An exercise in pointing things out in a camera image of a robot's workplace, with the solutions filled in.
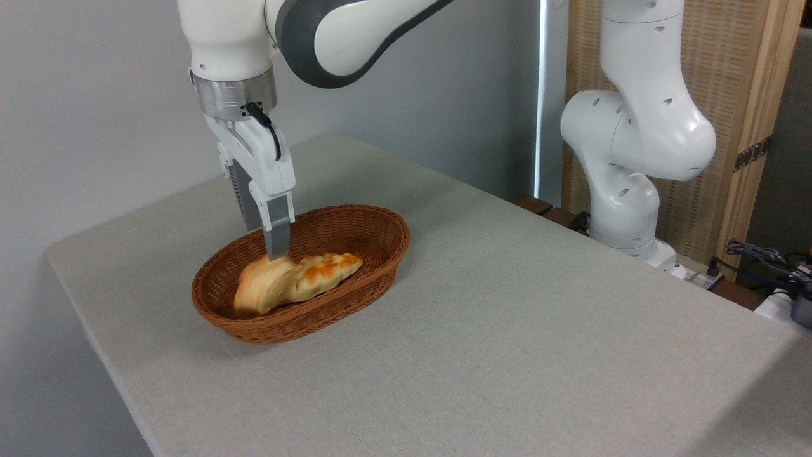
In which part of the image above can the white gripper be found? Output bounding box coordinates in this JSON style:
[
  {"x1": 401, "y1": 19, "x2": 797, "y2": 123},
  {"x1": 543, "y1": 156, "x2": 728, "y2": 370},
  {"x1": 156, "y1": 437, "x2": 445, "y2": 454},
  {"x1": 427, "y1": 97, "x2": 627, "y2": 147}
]
[{"x1": 203, "y1": 114, "x2": 298, "y2": 262}]

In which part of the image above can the round orange bread roll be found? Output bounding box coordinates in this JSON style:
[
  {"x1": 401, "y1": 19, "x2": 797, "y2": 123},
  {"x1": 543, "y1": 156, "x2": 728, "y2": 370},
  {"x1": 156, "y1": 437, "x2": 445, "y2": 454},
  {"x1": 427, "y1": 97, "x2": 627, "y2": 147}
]
[{"x1": 233, "y1": 254, "x2": 299, "y2": 316}]

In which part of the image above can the long braided bread loaf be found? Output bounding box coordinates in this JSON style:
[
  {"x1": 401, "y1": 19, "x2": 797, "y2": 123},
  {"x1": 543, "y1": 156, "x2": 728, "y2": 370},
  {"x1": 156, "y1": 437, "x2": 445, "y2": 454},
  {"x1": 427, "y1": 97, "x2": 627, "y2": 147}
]
[{"x1": 279, "y1": 253, "x2": 364, "y2": 304}]

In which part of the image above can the brown wicker oval basket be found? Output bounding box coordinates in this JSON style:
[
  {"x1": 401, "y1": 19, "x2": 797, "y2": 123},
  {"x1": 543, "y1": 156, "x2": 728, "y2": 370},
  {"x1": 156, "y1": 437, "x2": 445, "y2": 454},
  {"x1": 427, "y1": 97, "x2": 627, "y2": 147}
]
[{"x1": 192, "y1": 204, "x2": 410, "y2": 345}]

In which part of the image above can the brown wooden base board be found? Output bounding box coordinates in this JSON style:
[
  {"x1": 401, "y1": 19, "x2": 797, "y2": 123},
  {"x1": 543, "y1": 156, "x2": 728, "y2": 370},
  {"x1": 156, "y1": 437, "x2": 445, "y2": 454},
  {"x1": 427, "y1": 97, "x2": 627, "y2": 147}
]
[{"x1": 511, "y1": 194, "x2": 592, "y2": 237}]

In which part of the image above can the metal screen hinge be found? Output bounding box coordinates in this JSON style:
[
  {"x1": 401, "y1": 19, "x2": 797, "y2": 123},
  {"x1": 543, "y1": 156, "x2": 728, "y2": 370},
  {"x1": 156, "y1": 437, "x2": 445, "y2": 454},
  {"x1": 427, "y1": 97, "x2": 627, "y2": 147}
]
[{"x1": 734, "y1": 135, "x2": 773, "y2": 173}]

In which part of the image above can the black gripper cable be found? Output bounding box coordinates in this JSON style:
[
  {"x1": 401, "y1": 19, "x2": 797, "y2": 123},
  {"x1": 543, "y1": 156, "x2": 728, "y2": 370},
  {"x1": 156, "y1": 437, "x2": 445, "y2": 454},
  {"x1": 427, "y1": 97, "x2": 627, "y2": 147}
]
[{"x1": 244, "y1": 102, "x2": 282, "y2": 162}]

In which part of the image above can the black cable bundle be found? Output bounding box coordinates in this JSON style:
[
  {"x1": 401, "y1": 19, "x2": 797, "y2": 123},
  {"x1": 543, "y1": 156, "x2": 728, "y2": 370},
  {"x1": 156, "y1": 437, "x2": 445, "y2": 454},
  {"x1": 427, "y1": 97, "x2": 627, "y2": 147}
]
[{"x1": 725, "y1": 239, "x2": 812, "y2": 296}]

